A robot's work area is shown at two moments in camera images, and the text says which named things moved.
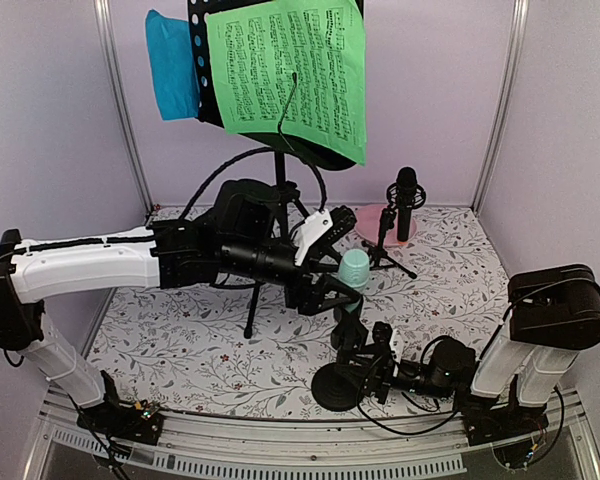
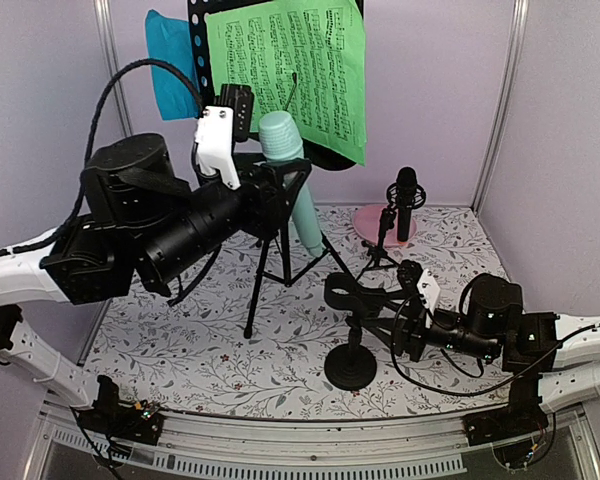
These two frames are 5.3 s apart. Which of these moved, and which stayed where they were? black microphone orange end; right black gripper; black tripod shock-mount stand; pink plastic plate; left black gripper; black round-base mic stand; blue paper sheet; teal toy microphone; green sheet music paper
Moved: left black gripper; teal toy microphone; right black gripper; black round-base mic stand
Stayed: blue paper sheet; black microphone orange end; black tripod shock-mount stand; pink plastic plate; green sheet music paper
